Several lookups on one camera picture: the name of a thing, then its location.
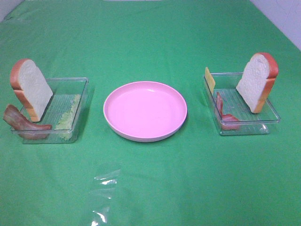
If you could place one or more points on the pink round plate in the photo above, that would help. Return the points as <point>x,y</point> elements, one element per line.
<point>145,111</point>

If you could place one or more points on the green tablecloth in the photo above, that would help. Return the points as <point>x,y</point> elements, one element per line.
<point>194,178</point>

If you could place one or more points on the green lettuce leaf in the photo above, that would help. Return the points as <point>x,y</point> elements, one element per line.
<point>66,120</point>

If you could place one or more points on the clear plastic tray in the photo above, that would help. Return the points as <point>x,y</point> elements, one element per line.
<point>64,90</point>
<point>250,123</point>

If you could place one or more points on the left clear plastic tray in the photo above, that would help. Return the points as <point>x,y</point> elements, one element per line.
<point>64,90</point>

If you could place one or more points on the right clear plastic tray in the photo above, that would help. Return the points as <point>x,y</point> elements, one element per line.
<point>250,123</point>

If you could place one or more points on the bread slice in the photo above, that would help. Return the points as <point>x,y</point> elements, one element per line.
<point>30,87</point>
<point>257,81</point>

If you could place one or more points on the yellow cheese slice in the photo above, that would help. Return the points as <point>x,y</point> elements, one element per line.
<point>210,80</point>

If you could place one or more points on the bacon strip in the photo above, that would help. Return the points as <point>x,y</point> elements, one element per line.
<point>18,121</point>
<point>225,117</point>

